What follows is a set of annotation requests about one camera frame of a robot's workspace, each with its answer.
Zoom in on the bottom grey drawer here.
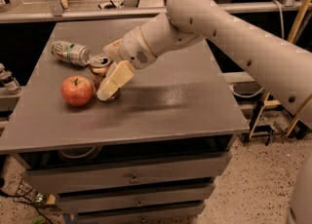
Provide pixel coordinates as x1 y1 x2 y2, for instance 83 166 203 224
76 202 205 224

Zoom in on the top grey drawer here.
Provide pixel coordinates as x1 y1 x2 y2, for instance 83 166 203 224
22 152 232 194

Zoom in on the grey drawer cabinet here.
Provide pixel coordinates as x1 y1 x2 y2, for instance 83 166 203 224
0 15 250 224

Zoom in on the white cable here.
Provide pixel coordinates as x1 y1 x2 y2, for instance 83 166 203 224
231 0 286 99

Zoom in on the yellow wheeled cart frame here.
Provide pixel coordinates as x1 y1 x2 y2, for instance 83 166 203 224
240 0 312 145

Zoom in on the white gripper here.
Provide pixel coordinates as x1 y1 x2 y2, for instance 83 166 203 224
97 27 157 101

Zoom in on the middle grey drawer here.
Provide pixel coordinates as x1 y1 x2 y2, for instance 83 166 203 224
57 182 215 213

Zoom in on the orange soda can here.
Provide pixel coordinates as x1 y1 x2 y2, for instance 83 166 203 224
88 53 114 91

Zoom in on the wire basket on floor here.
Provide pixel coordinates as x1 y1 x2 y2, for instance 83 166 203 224
14 179 47 206

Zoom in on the grey drawer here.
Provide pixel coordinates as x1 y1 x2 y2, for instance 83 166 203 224
22 152 232 194
76 202 205 224
57 182 215 213

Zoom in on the bowl inside cabinet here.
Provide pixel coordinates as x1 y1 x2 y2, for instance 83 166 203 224
58 146 101 162

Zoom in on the small bottle at left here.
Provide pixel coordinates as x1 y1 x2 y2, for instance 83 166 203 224
0 63 20 94

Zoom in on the red apple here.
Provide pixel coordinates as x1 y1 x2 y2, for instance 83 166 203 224
60 76 94 106

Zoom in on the white green can lying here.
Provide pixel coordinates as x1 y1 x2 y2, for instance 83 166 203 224
51 41 92 67

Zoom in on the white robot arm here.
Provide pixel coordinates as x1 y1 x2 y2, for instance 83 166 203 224
97 0 312 128

